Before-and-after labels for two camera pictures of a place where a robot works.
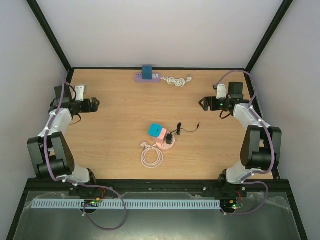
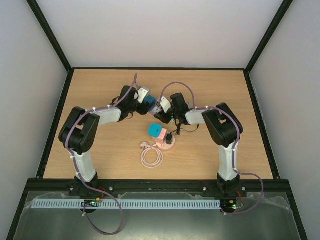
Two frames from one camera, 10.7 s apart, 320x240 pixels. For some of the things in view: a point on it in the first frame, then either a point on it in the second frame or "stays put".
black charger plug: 169,138 stays put
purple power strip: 156,78 -> 154,110
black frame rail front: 160,185 stays put
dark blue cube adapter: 147,72 -> 150,99
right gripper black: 210,103 -> 162,116
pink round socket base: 164,145 stays put
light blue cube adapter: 155,129 stays put
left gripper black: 88,108 -> 145,109
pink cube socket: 160,139 stays put
